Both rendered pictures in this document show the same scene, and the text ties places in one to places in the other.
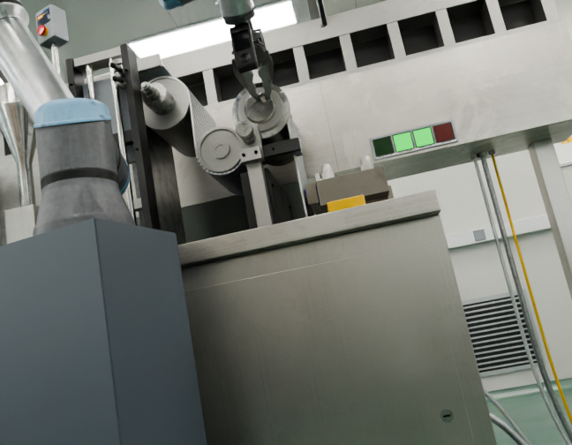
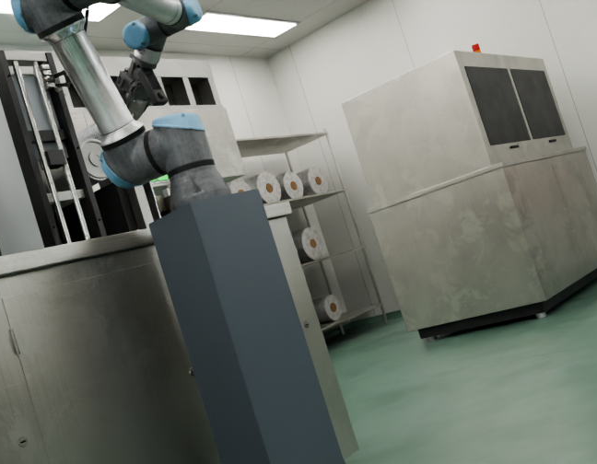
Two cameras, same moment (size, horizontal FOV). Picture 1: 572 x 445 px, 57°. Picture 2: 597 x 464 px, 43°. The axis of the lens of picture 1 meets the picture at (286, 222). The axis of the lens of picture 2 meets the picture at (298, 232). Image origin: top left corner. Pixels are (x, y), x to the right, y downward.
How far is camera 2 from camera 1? 1.81 m
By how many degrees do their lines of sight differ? 60
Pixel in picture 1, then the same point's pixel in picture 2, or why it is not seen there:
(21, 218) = not seen: outside the picture
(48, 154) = (198, 146)
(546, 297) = not seen: hidden behind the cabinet
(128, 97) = (62, 101)
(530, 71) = (213, 137)
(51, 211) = (214, 183)
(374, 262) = not seen: hidden behind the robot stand
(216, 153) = (94, 161)
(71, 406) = (265, 289)
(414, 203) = (282, 208)
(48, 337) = (245, 253)
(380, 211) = (270, 211)
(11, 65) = (95, 69)
